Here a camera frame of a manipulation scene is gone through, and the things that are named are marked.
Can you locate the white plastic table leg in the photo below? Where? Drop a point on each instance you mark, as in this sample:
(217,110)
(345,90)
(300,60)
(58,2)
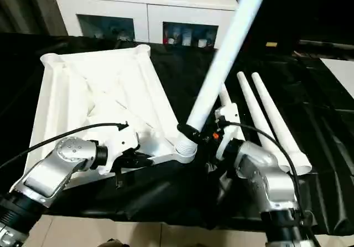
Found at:
(221,58)
(225,94)
(276,119)
(254,111)

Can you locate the white plastic table top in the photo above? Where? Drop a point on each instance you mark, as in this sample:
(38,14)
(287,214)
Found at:
(96,86)

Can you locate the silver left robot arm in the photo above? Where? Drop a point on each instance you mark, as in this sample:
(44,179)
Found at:
(52,169)

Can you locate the black mat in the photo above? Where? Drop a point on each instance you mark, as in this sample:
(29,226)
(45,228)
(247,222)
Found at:
(166,197)

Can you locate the small yellow tag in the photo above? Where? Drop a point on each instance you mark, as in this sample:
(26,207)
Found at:
(271,44)

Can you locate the white board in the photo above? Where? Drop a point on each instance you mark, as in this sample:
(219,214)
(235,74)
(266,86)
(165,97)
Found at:
(340,75)

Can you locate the black bar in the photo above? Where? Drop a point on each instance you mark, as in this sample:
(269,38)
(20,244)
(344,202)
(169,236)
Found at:
(326,45)

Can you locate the white cabinet with glass doors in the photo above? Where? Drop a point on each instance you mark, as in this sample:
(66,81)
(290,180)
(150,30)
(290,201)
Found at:
(110,6)

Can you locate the grey curtain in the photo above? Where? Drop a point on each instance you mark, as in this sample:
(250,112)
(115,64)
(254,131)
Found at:
(27,6)

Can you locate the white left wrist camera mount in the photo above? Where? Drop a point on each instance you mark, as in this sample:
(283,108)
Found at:
(121,141)

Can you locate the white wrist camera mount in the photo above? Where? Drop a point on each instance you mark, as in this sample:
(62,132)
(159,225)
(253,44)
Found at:
(121,141)
(229,114)

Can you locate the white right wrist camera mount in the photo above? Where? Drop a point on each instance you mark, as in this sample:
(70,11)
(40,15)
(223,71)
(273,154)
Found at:
(229,114)

